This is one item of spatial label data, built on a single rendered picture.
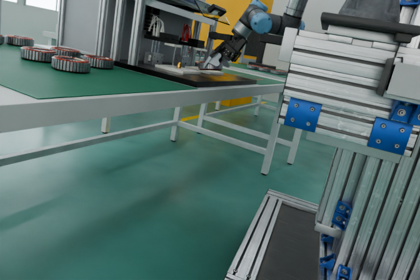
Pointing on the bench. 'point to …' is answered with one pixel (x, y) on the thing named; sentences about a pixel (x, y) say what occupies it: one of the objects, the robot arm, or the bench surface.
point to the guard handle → (217, 9)
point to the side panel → (82, 15)
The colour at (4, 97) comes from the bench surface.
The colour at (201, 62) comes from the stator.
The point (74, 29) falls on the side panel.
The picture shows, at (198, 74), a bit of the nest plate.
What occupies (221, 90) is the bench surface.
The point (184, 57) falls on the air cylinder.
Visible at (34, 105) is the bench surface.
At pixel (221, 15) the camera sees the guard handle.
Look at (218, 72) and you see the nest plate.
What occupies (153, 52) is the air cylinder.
